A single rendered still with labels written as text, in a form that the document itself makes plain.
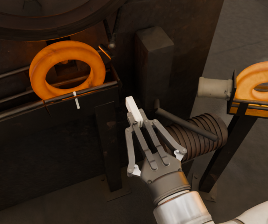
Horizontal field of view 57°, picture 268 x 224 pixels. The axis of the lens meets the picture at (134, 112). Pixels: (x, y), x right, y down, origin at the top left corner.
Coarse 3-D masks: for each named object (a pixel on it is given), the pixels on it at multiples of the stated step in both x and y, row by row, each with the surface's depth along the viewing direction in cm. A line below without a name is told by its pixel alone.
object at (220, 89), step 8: (200, 80) 69; (208, 80) 69; (216, 80) 68; (224, 80) 68; (232, 80) 68; (200, 88) 68; (208, 88) 68; (216, 88) 67; (224, 88) 67; (200, 96) 70; (208, 96) 70; (216, 96) 69; (224, 96) 68
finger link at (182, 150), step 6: (156, 120) 53; (156, 126) 52; (162, 126) 52; (156, 132) 53; (162, 132) 51; (162, 138) 52; (168, 138) 50; (168, 144) 51; (174, 144) 50; (174, 150) 51; (180, 150) 49; (186, 150) 49
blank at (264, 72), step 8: (256, 64) 62; (264, 64) 61; (240, 72) 65; (248, 72) 62; (256, 72) 61; (264, 72) 60; (240, 80) 64; (248, 80) 63; (256, 80) 63; (264, 80) 62; (240, 88) 66; (248, 88) 65; (240, 96) 68; (248, 96) 67; (256, 96) 67; (264, 96) 68; (256, 104) 69
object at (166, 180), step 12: (156, 156) 48; (168, 156) 48; (144, 168) 47; (168, 168) 47; (180, 168) 47; (144, 180) 46; (156, 180) 44; (168, 180) 43; (180, 180) 43; (156, 192) 43; (168, 192) 42; (156, 204) 44
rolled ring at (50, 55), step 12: (48, 48) 55; (60, 48) 54; (72, 48) 55; (84, 48) 56; (36, 60) 55; (48, 60) 55; (60, 60) 56; (84, 60) 58; (96, 60) 59; (36, 72) 56; (96, 72) 62; (36, 84) 58; (48, 84) 62; (84, 84) 67; (96, 84) 65; (48, 96) 62
